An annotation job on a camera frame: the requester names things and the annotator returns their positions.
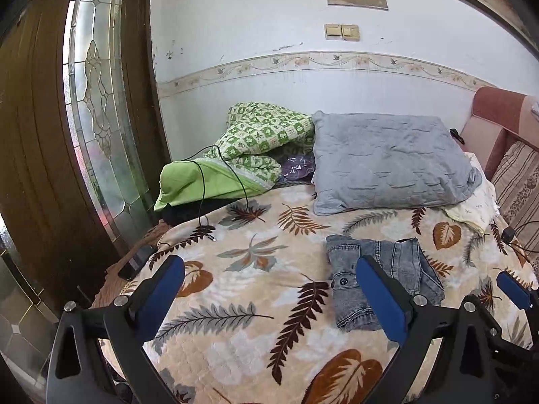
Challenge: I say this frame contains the grey denim pants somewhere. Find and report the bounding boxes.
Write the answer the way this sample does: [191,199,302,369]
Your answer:
[325,235,445,342]

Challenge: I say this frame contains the black charger plug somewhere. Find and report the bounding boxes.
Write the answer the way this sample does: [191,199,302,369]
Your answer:
[501,226,515,244]

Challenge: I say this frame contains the cream white sheet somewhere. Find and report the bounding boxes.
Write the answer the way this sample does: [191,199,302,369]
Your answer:
[441,152,500,235]

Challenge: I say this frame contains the striped patterned cushion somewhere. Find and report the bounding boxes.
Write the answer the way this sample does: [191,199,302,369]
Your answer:
[492,141,539,274]

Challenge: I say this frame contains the leaf pattern bed blanket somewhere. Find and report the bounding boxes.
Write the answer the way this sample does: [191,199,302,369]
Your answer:
[140,185,537,403]

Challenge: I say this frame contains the grey quilted pillow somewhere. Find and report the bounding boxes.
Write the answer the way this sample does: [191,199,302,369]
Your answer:
[312,111,482,215]

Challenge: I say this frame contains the glass panel wooden door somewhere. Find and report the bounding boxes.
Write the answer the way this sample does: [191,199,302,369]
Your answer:
[1,0,169,308]

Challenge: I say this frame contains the pink sofa headboard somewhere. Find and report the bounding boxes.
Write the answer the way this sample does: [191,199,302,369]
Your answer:
[459,87,539,180]

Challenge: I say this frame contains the small black device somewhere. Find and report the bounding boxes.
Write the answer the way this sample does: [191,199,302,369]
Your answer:
[449,128,465,145]

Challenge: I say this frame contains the purple cloth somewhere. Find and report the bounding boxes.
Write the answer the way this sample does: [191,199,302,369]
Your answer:
[276,152,315,187]

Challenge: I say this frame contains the green patterned quilt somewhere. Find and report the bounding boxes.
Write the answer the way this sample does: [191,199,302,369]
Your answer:
[154,102,314,212]

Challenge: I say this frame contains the black charging cable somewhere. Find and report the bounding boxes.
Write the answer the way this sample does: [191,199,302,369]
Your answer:
[181,144,251,241]

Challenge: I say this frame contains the beige wall switch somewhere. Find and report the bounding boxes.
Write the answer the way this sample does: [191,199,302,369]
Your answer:
[324,24,360,42]

